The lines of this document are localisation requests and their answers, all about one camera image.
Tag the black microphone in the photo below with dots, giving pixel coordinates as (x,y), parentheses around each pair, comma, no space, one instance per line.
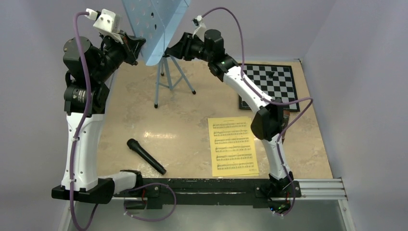
(135,146)

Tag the brown wooden metronome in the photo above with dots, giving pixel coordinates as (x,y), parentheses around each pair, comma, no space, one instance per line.
(286,119)

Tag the light blue music stand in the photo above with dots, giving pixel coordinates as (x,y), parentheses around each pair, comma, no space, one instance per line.
(157,22)

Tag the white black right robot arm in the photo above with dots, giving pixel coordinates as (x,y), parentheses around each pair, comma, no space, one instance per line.
(267,124)

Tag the black white chessboard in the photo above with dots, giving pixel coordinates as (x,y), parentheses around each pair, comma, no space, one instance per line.
(282,85)

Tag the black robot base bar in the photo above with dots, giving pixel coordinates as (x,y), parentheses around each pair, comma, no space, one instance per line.
(258,193)

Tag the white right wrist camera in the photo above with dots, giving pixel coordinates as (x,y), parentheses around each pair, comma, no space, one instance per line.
(200,27)

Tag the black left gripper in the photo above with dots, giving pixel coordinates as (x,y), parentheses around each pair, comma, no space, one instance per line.
(134,45)

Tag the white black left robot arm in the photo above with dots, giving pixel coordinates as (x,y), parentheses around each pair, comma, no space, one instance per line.
(89,71)

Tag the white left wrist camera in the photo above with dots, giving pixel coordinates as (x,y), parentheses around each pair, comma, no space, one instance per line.
(107,23)

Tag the yellow sheet music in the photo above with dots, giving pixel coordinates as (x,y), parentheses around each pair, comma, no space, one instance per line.
(233,157)
(230,127)

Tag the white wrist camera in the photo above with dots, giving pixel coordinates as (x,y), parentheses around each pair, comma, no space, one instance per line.
(107,23)
(200,27)

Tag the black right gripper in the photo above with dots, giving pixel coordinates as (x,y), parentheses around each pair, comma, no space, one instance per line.
(181,49)

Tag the aluminium frame rail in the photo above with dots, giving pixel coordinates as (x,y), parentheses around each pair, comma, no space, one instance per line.
(318,189)

